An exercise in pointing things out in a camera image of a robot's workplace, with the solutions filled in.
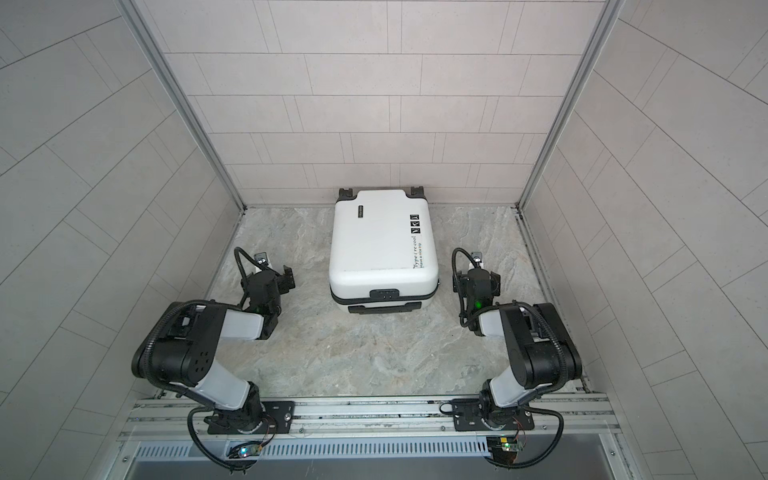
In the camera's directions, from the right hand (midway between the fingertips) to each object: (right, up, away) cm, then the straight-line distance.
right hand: (474, 269), depth 95 cm
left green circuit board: (-58, -35, -31) cm, 74 cm away
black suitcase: (-29, +6, -16) cm, 33 cm away
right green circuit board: (0, -37, -27) cm, 46 cm away
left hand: (-63, +2, -2) cm, 63 cm away
